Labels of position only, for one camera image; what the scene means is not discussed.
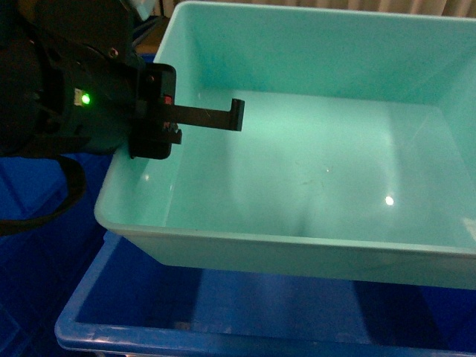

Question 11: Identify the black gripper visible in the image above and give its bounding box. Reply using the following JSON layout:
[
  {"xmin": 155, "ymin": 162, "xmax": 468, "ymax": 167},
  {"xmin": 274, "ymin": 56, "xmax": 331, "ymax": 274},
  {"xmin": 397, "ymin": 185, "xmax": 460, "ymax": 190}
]
[{"xmin": 128, "ymin": 63, "xmax": 245, "ymax": 160}]

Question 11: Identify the light teal plastic bin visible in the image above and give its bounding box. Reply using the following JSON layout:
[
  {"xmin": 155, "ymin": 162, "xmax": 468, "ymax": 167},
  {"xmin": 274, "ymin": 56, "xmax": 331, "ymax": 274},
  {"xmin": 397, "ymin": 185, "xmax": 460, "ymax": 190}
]
[{"xmin": 94, "ymin": 1, "xmax": 475, "ymax": 289}]

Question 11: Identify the blue crate stack left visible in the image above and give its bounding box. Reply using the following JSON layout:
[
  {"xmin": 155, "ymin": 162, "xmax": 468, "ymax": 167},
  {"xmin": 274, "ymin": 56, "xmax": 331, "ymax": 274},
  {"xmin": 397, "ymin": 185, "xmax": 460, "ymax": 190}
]
[{"xmin": 1, "ymin": 154, "xmax": 111, "ymax": 356}]

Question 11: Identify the blue crate with cardboard lid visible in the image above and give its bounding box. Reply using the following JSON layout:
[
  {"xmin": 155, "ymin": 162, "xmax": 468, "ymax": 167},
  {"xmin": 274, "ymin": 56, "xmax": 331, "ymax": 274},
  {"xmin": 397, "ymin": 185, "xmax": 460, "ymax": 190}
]
[{"xmin": 137, "ymin": 54, "xmax": 155, "ymax": 63}]

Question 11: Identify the large blue plastic tub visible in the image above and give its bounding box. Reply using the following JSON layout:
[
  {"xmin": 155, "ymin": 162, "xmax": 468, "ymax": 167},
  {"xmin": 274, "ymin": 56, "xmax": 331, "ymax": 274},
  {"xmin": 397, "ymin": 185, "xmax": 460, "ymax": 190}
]
[{"xmin": 55, "ymin": 233, "xmax": 475, "ymax": 356}]

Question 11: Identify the black cable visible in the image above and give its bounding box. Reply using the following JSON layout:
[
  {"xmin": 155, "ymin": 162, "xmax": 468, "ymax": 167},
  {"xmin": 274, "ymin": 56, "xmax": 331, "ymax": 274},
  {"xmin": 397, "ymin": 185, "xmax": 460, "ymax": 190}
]
[{"xmin": 0, "ymin": 155, "xmax": 87, "ymax": 237}]

